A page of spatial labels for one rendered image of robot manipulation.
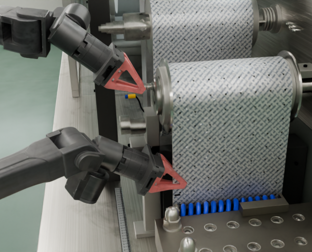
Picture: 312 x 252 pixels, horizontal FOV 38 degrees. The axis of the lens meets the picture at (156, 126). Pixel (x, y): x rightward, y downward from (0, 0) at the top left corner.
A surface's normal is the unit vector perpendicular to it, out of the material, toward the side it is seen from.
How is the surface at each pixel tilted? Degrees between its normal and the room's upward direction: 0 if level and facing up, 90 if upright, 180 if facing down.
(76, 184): 67
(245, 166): 90
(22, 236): 0
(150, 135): 90
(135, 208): 0
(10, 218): 0
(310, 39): 90
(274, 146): 90
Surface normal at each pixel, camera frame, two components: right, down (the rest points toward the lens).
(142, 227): -0.02, -0.91
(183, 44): 0.15, 0.43
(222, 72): 0.06, -0.55
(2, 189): 0.59, 0.53
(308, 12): -0.99, 0.09
